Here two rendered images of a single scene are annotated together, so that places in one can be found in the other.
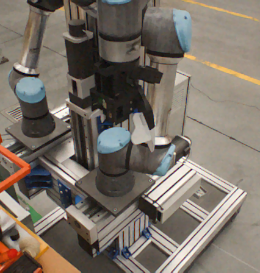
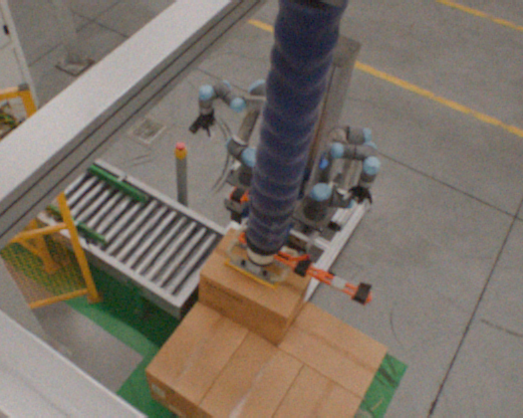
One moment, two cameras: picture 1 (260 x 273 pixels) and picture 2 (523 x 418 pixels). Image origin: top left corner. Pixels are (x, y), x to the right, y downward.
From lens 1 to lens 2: 2.24 m
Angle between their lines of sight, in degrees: 18
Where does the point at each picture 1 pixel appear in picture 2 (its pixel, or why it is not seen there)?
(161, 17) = (358, 135)
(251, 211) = (375, 208)
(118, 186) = (321, 215)
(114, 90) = (362, 194)
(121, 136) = (327, 190)
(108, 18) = (368, 177)
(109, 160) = (320, 203)
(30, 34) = (250, 120)
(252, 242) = (378, 234)
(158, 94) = (352, 169)
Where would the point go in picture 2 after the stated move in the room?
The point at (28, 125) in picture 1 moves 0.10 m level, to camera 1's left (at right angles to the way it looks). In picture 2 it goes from (247, 178) to (232, 180)
